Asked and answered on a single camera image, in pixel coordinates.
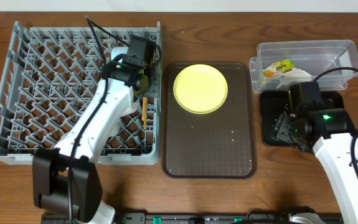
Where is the green snack wrapper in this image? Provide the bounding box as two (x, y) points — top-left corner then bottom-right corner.
(263, 59), (295, 78)

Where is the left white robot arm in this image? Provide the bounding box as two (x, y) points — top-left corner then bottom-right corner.
(32, 60), (155, 223)

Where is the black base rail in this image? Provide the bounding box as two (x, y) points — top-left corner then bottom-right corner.
(41, 205), (344, 224)

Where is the white tissue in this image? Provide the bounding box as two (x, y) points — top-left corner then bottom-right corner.
(276, 68), (312, 89)

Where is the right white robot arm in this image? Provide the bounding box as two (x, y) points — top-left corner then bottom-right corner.
(273, 108), (358, 223)

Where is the clear plastic waste bin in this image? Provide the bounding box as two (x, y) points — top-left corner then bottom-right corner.
(250, 40), (358, 93)

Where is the yellow round plate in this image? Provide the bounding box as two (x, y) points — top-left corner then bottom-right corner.
(172, 64), (228, 114)

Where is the dark brown serving tray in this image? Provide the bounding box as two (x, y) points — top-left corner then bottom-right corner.
(161, 62), (257, 179)

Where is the light blue bowl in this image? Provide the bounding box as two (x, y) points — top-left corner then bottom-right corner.
(111, 46), (129, 63)

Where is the black waste tray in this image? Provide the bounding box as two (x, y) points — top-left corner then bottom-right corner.
(260, 91), (344, 146)

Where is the grey plastic dishwasher rack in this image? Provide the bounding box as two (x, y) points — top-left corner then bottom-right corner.
(0, 22), (162, 165)

